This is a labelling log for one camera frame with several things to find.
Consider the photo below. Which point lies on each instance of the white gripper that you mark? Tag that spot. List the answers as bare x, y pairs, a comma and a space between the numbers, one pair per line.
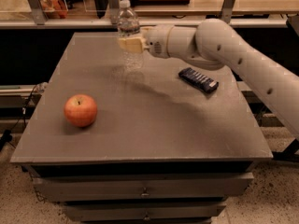
156, 42

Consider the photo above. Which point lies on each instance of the clear plastic water bottle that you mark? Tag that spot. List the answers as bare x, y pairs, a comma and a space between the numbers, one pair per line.
128, 25

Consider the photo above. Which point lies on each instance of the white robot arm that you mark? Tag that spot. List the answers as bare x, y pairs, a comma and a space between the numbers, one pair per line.
213, 44

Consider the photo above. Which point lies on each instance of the red apple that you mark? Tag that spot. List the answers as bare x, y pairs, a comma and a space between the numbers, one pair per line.
80, 110

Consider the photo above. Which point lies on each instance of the dark blue snack bar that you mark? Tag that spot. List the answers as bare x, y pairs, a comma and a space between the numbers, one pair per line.
199, 81

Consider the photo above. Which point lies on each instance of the orange bag on shelf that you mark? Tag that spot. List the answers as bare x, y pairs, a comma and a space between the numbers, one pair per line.
57, 6

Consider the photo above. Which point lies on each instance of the grey drawer cabinet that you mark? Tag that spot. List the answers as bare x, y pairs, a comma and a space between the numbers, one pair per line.
149, 122

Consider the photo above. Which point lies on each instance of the upper grey drawer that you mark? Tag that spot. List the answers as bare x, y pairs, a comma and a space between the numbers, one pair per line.
136, 187

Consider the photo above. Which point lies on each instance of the grey drawer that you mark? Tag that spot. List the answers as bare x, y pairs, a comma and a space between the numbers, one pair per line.
136, 187
143, 211

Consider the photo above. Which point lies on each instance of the lower grey drawer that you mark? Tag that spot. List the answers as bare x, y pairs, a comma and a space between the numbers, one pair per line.
143, 211

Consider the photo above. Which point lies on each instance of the metal shelf rail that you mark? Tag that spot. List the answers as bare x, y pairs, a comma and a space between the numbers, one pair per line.
105, 24

